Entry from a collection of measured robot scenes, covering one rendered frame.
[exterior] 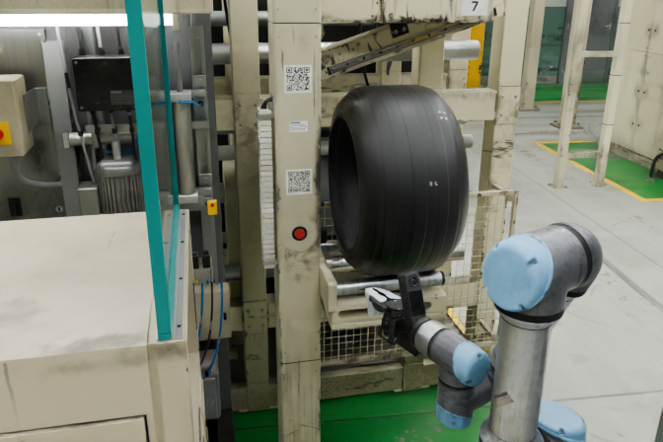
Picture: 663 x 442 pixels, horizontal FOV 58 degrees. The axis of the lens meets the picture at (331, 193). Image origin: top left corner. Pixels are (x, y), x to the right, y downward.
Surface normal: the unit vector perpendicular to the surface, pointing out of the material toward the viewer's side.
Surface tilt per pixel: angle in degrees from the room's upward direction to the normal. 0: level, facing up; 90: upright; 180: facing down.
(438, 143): 54
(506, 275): 82
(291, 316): 90
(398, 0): 90
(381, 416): 0
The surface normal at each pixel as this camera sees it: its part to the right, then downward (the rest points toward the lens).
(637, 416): 0.00, -0.95
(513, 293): -0.82, 0.05
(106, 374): 0.22, 0.32
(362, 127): -0.56, -0.37
